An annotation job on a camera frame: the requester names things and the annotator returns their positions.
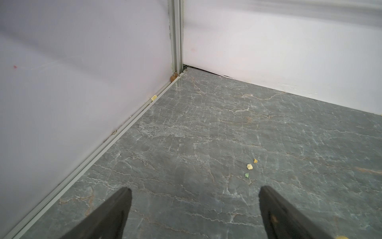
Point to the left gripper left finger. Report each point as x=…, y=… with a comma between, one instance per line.
x=107, y=221

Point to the aluminium corner frame post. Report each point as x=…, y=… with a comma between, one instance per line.
x=176, y=20

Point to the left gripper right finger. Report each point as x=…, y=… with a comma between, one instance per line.
x=284, y=221

